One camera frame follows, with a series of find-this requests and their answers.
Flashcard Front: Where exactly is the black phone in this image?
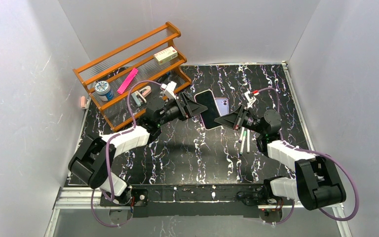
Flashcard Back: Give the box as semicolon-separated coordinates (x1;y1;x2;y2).
194;90;221;130

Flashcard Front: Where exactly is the black smartphone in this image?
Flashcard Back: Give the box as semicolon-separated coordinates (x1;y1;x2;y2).
215;98;229;116

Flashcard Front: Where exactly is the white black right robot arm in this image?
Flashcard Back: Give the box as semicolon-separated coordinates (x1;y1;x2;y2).
215;106;346;210

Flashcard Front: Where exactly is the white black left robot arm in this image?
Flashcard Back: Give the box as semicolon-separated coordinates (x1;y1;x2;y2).
68;94;208;200

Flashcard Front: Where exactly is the green tipped white pen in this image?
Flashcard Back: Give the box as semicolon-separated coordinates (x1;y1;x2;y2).
239;131;247;155

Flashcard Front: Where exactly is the purple capped pen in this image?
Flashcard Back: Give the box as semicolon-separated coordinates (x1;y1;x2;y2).
238;128;245;143

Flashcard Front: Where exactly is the dark marker on shelf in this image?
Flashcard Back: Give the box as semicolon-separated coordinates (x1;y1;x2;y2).
157;72;171;83

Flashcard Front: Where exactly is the pink flat bar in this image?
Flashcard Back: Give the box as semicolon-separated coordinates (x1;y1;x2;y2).
117;68;139;94

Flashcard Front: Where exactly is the orange wooden shelf rack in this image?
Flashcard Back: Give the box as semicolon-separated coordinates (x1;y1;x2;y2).
73;22;192;131

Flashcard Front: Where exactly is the cream cardboard box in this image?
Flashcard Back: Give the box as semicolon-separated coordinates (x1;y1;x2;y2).
153;46;178;65

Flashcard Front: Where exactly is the blue lidded jar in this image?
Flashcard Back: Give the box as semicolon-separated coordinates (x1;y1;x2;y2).
94;80;114;102

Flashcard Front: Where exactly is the black base bar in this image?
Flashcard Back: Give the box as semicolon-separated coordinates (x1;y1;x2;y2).
99;183;272;219

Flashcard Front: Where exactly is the pink eraser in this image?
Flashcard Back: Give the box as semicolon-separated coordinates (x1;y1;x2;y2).
80;96;86;109

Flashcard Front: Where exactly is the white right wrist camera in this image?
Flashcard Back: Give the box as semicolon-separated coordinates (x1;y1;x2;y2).
244;90;259;109

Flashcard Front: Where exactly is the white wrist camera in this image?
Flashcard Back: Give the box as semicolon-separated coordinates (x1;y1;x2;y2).
160;81;177;100
244;90;259;109

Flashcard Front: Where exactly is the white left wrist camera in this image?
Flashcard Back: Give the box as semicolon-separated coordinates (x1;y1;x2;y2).
160;81;177;100

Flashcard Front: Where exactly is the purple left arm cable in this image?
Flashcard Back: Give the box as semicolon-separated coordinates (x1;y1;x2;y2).
90;80;164;228

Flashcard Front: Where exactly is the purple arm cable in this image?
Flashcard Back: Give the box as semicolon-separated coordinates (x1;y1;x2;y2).
255;87;360;225
90;80;164;228

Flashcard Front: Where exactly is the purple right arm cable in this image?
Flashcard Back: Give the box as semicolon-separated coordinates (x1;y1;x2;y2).
255;87;360;225

